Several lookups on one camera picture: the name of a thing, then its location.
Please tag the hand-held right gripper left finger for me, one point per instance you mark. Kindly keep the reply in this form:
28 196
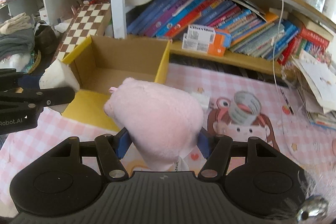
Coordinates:
122 145

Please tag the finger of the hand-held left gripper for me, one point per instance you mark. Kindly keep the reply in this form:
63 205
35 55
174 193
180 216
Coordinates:
29 81
52 96

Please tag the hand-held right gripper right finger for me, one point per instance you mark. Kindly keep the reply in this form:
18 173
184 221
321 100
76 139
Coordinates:
205 146

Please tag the pink plush toy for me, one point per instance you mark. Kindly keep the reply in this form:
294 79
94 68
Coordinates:
157 113

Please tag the small white charger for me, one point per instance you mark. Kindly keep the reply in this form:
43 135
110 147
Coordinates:
200 99

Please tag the clear tape roll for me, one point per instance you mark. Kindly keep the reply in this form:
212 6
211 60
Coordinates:
242 111

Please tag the yellow cardboard box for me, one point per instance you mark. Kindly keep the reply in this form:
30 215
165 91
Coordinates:
118 61

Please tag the grey folded clothes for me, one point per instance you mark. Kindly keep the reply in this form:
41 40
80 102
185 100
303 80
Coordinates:
15 41

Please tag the dark brown bag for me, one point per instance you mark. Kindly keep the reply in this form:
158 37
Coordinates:
46 36

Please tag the pink checked cartoon desk mat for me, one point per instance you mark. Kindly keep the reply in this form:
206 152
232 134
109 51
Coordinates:
262 145

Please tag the beige folded cloth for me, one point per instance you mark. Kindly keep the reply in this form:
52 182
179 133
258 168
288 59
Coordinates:
15 23

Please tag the brown and white chessboard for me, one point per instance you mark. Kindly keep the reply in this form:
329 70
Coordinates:
89 19

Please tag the black marker pen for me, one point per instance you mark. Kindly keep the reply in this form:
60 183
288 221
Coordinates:
286 102

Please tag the wooden bookshelf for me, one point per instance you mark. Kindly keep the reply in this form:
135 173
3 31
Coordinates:
236 58

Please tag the silver bell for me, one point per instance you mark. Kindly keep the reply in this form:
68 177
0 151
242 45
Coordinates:
312 209

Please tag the stack of papers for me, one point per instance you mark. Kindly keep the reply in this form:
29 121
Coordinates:
315 82

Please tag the row of colourful books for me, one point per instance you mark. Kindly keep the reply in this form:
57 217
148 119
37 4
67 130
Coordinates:
236 19

